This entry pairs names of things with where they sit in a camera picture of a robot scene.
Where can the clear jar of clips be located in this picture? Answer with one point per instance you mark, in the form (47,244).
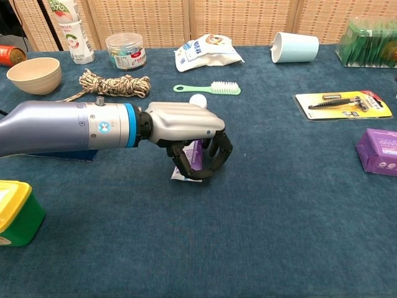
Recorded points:
(125,52)

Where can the white toothpaste cap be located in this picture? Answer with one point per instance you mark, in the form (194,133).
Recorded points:
(198,100)

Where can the orange red drink can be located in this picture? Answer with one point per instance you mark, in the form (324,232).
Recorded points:
(10,56)

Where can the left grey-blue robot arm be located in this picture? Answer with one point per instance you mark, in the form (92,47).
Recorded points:
(62,127)

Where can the razor in yellow blister pack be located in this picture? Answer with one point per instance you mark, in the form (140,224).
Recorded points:
(344,107)

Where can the mint green brush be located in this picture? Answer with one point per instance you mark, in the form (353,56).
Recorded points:
(223,88)

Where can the purple cardboard box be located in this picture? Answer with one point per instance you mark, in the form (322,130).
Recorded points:
(380,152)

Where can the dark blue long box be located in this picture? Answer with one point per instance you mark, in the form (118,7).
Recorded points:
(77,154)

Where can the drink bottle yellow cap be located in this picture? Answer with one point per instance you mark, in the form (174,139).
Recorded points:
(76,37)

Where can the blue table cloth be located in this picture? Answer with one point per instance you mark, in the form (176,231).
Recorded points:
(217,232)

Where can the beige bowl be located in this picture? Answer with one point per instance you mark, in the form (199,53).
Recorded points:
(34,77)

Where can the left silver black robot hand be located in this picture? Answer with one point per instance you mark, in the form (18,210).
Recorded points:
(186,118)

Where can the clear box green packets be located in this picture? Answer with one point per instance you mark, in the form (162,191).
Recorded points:
(369,46)

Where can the yellow lidded green container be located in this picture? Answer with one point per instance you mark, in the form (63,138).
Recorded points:
(18,214)

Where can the white snack bag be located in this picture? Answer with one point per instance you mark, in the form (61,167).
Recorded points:
(204,52)

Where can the light blue mug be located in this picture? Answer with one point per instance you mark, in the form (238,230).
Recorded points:
(297,48)

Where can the bamboo folding screen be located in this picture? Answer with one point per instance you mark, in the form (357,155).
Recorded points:
(235,21)

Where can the purple toothpaste tube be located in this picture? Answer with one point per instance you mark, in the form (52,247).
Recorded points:
(193,155)

